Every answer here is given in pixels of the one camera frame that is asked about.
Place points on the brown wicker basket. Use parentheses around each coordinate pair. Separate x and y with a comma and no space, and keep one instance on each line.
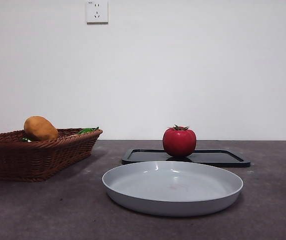
(33,160)

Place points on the orange-brown potato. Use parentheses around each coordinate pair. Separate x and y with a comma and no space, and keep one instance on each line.
(41,128)

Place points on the black rectangular tray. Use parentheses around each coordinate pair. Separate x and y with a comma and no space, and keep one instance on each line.
(220,157)

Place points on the white round plate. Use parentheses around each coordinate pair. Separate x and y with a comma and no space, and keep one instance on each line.
(172,197)

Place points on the green pepper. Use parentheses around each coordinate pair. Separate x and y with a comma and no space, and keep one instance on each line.
(26,140)
(86,130)

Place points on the white wall socket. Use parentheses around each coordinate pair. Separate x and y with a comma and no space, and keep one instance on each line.
(97,12)

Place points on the red tomato with green stem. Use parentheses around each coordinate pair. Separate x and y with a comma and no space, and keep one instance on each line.
(179,142)

